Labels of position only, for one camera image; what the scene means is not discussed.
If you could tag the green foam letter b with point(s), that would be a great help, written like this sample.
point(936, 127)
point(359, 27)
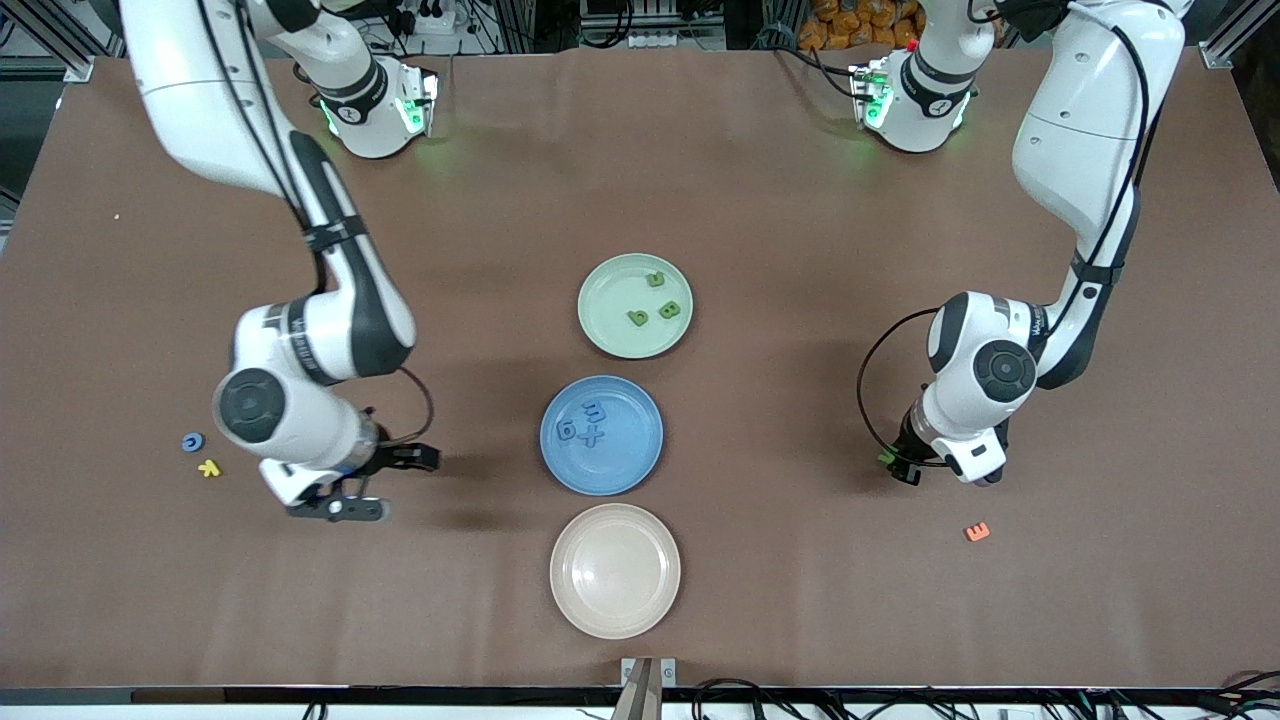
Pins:
point(638, 318)
point(672, 311)

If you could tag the blue round plate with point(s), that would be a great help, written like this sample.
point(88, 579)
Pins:
point(620, 465)

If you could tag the aluminium frame profile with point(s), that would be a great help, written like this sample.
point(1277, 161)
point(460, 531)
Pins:
point(1215, 55)
point(75, 65)

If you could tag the orange packaged goods pile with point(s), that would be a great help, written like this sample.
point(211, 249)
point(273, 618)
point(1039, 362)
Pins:
point(860, 25)

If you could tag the white power strip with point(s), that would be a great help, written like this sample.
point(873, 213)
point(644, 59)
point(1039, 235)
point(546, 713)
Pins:
point(440, 20)

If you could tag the yellow foam letter K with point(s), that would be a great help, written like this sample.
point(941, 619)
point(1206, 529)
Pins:
point(209, 467)

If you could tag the orange foam letter E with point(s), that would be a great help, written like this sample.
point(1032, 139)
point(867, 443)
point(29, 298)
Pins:
point(977, 532)

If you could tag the green round plate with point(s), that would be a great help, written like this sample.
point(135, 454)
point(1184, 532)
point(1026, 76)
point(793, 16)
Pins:
point(610, 335)

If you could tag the blue foam letter G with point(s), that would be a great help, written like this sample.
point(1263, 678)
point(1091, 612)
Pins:
point(193, 442)

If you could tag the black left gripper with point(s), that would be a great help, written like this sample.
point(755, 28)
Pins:
point(911, 446)

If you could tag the tan upright post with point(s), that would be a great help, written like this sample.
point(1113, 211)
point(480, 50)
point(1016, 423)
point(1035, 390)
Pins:
point(640, 700)

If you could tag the brown table cover sheet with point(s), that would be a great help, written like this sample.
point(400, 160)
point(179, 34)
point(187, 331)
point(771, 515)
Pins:
point(400, 600)

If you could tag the black table edge strip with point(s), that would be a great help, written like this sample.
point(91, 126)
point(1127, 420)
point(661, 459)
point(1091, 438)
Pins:
point(400, 694)

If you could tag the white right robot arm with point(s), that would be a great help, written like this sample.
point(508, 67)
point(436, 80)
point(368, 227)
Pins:
point(270, 410)

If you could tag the metal table edge bracket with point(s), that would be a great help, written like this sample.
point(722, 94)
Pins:
point(668, 672)

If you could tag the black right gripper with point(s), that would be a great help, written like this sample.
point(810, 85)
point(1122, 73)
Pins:
point(392, 458)

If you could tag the beige round plate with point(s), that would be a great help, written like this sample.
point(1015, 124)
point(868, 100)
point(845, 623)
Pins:
point(615, 570)

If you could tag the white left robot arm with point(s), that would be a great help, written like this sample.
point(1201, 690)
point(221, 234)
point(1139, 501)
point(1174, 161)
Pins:
point(1000, 370)

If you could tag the blue foam letter X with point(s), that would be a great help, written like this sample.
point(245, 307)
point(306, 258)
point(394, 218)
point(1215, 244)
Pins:
point(592, 435)

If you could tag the blue foam letter a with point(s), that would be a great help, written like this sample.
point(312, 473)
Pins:
point(567, 432)

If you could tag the blue foam letter E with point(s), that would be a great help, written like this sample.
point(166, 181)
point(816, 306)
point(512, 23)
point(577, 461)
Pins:
point(595, 410)

